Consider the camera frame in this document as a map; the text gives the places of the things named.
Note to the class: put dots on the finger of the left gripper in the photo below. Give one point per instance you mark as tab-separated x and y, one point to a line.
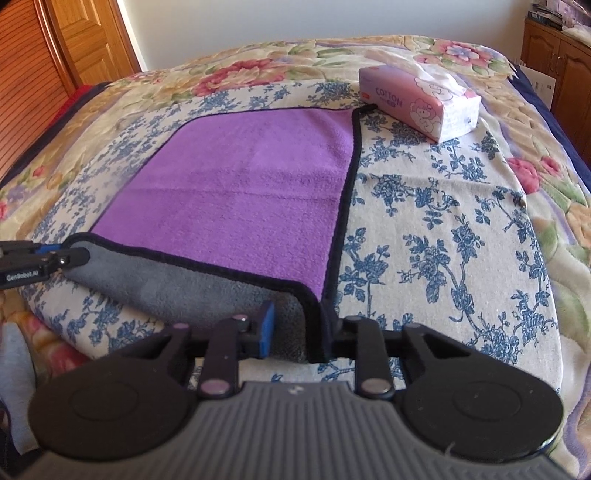
26	262

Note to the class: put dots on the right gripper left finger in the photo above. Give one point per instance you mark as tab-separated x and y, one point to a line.
174	350

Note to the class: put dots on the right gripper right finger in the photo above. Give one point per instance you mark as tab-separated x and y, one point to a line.
372	349

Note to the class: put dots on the purple and grey towel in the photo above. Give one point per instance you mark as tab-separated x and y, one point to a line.
232	211

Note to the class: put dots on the blue floral white cloth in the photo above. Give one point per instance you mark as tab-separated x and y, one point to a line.
437	234

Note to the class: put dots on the wooden door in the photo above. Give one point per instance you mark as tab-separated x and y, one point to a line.
51	50

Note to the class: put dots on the floral beige bed blanket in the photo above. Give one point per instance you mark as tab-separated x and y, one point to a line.
554	179

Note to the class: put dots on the pink tissue pack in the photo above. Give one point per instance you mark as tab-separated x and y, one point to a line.
433	104

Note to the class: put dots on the white paper sheet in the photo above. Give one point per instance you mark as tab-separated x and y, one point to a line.
543	84

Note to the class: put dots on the wooden side cabinet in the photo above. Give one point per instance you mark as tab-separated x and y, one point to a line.
551	52

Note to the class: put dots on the clutter pile on cabinet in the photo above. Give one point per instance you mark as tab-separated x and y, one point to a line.
564	15

